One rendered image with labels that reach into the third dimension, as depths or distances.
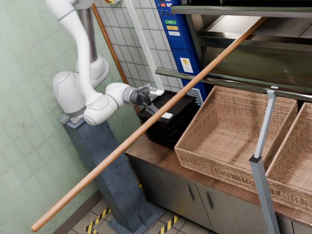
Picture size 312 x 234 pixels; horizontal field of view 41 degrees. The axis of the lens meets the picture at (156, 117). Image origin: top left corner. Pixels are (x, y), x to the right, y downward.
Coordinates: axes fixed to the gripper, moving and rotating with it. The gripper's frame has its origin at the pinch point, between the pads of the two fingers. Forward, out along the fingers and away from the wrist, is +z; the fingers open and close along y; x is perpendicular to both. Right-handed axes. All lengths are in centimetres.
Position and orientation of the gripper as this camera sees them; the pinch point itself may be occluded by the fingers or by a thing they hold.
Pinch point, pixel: (165, 104)
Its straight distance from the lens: 196.0
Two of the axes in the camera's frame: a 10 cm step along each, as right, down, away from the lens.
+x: -6.5, 5.9, -4.7
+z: 6.9, 2.1, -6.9
